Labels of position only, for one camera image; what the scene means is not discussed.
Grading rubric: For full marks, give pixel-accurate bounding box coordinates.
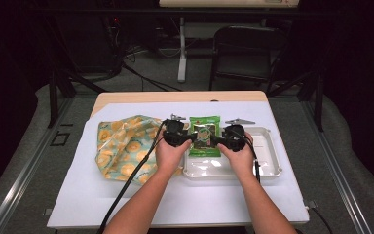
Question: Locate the black folding chair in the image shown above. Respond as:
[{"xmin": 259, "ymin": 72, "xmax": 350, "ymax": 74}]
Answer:
[{"xmin": 208, "ymin": 24, "xmax": 290, "ymax": 96}]

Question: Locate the metal floor rail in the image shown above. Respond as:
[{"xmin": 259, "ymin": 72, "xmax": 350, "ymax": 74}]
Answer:
[
  {"xmin": 0, "ymin": 97, "xmax": 76, "ymax": 234},
  {"xmin": 301, "ymin": 100, "xmax": 373, "ymax": 234}
]

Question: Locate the black metal stand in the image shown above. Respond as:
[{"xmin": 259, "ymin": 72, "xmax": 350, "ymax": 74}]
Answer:
[
  {"xmin": 47, "ymin": 69, "xmax": 108, "ymax": 129},
  {"xmin": 267, "ymin": 69, "xmax": 325, "ymax": 133}
]

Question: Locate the white plastic tray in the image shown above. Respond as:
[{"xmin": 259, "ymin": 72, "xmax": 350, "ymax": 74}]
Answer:
[{"xmin": 182, "ymin": 126, "xmax": 282, "ymax": 180}]

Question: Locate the green snack packet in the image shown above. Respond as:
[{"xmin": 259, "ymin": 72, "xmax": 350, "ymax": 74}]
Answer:
[{"xmin": 188, "ymin": 115, "xmax": 222, "ymax": 158}]

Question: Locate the white desk leg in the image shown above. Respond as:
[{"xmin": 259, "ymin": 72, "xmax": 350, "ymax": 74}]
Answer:
[{"xmin": 177, "ymin": 16, "xmax": 188, "ymax": 83}]

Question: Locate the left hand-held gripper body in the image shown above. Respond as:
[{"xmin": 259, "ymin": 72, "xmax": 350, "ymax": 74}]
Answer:
[{"xmin": 163, "ymin": 114, "xmax": 189, "ymax": 147}]

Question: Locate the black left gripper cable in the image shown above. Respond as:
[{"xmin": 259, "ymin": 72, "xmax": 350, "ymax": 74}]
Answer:
[{"xmin": 96, "ymin": 119, "xmax": 169, "ymax": 234}]

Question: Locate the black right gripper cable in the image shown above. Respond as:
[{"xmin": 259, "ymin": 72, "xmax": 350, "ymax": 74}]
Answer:
[{"xmin": 244, "ymin": 135, "xmax": 261, "ymax": 183}]

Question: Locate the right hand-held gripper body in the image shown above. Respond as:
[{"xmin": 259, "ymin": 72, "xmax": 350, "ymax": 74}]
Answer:
[{"xmin": 221, "ymin": 118, "xmax": 256, "ymax": 153}]

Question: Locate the person's left hand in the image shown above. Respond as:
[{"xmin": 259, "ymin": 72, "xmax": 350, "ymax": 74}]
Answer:
[{"xmin": 154, "ymin": 133, "xmax": 192, "ymax": 176}]

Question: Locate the fruit-print cloth bag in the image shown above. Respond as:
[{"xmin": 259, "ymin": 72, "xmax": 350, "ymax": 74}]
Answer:
[{"xmin": 94, "ymin": 114, "xmax": 189, "ymax": 186}]

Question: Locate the person's right hand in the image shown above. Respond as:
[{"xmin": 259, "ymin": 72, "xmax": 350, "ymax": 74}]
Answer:
[{"xmin": 217, "ymin": 132, "xmax": 256, "ymax": 178}]

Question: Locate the black cable with white plug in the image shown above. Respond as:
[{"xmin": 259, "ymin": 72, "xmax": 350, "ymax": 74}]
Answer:
[{"xmin": 305, "ymin": 200, "xmax": 334, "ymax": 234}]

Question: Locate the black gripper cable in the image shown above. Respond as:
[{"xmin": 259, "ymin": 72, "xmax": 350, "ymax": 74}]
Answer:
[
  {"xmin": 244, "ymin": 135, "xmax": 261, "ymax": 183},
  {"xmin": 96, "ymin": 119, "xmax": 169, "ymax": 234}
]

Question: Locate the white desk top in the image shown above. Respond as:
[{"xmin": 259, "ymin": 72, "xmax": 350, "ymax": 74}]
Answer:
[{"xmin": 159, "ymin": 0, "xmax": 301, "ymax": 9}]

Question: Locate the black floor cable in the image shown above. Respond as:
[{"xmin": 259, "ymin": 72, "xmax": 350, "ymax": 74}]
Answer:
[{"xmin": 123, "ymin": 62, "xmax": 183, "ymax": 93}]

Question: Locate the white table mat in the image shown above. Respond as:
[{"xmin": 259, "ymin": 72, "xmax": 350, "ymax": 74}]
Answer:
[{"xmin": 47, "ymin": 100, "xmax": 310, "ymax": 228}]

